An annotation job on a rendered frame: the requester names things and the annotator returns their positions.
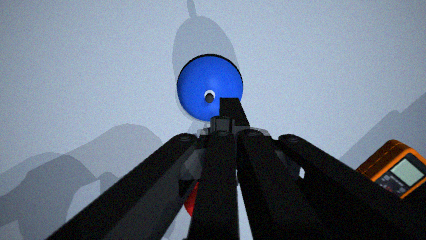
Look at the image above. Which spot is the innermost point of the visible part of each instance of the red bell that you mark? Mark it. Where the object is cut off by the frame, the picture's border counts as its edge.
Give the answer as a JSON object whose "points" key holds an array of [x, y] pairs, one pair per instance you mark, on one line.
{"points": [[189, 203]]}

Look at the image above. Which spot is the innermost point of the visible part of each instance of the blue bell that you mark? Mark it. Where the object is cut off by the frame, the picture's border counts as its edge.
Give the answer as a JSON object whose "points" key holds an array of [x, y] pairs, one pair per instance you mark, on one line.
{"points": [[203, 80]]}

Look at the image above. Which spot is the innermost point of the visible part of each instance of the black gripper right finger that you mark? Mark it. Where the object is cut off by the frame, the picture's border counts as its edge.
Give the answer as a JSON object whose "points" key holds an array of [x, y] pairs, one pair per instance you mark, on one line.
{"points": [[331, 202]]}

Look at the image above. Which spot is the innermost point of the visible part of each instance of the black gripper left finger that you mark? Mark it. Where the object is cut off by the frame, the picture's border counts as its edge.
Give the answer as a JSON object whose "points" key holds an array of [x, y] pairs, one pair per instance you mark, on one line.
{"points": [[143, 204]]}

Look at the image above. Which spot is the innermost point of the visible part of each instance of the orange digital multimeter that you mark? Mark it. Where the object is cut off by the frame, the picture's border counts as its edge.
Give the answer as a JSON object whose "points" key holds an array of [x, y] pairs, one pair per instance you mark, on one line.
{"points": [[396, 167]]}

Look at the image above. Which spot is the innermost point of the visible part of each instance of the black box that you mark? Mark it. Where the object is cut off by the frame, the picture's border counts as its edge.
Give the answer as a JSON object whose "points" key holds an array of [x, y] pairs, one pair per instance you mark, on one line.
{"points": [[417, 197]]}

